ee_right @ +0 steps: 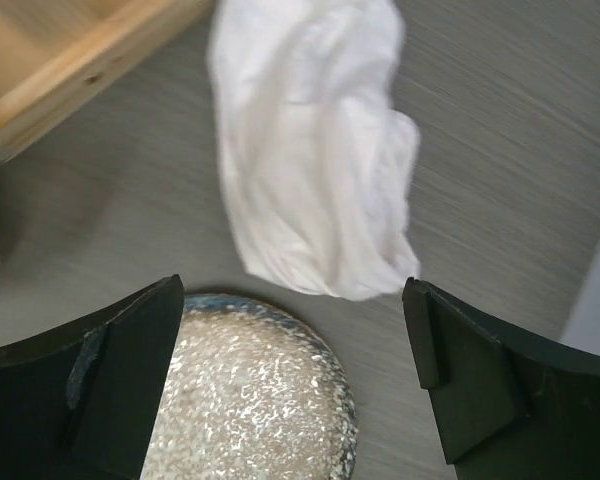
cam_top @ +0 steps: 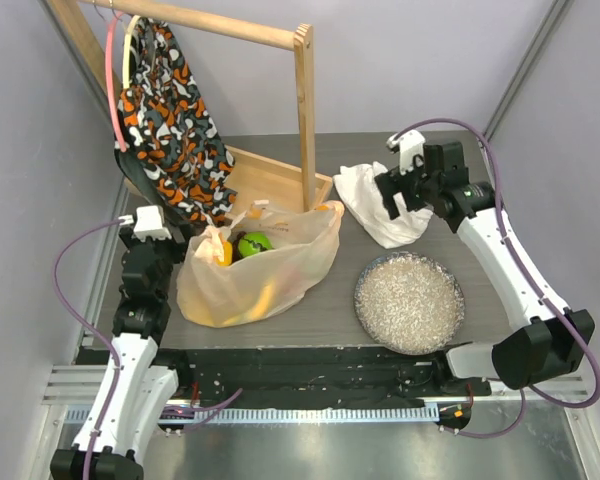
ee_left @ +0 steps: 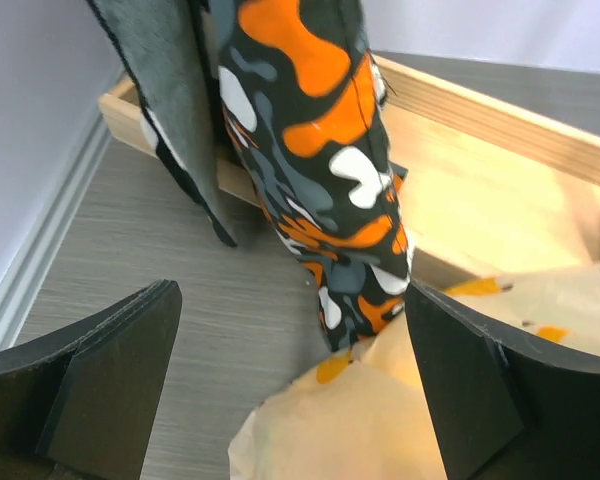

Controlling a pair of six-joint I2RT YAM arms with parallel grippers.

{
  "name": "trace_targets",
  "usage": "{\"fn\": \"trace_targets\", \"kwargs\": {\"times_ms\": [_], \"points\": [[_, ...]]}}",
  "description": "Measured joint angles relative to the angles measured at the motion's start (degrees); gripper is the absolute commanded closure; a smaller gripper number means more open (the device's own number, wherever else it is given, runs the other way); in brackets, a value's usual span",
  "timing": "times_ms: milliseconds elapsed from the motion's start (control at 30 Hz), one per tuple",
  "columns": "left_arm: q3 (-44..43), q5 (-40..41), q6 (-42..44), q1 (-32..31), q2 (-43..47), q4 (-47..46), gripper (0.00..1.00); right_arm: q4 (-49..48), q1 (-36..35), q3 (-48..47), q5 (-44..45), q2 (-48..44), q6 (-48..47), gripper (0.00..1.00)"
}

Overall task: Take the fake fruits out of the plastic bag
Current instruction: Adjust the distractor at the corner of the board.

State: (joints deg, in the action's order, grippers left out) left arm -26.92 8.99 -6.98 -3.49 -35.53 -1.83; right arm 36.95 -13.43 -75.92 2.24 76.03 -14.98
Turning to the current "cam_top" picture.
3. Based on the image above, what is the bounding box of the translucent plastic shopping bag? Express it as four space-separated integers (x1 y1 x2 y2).
176 200 345 328

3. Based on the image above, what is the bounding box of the green fake watermelon ball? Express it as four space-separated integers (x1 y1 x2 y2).
237 232 274 258

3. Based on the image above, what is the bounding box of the yellow fake bell pepper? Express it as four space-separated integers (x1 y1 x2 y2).
214 240 233 266

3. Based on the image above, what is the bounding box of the yellow fake banana bunch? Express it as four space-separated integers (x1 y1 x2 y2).
222 282 276 327

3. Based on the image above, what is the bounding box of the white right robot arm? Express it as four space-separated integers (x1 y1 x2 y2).
374 131 595 395

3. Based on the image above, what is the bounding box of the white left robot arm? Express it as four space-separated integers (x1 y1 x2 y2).
50 207 193 479

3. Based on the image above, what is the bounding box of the white crumpled cloth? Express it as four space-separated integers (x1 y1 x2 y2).
333 162 433 249

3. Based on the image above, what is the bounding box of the speckled ceramic plate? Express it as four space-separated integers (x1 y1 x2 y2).
354 251 465 356

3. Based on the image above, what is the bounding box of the wooden clothes rack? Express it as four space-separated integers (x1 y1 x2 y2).
42 1 333 212

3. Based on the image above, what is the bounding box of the orange camouflage patterned garment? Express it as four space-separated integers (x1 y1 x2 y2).
115 17 237 226

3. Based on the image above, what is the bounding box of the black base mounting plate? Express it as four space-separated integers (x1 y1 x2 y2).
154 346 491 410

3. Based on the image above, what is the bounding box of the pink clothes hanger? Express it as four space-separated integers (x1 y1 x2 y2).
104 10 127 152

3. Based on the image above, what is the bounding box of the cream clothes hanger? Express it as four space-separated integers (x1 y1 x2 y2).
122 15 141 89

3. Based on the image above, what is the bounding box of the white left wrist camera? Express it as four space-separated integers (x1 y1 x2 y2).
118 205 172 242

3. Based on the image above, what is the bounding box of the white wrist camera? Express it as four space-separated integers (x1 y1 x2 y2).
386 130 425 175
118 205 172 242

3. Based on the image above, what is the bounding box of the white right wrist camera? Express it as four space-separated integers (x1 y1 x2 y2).
386 130 425 175

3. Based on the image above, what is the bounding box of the white slotted cable duct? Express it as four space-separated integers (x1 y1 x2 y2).
65 403 440 426

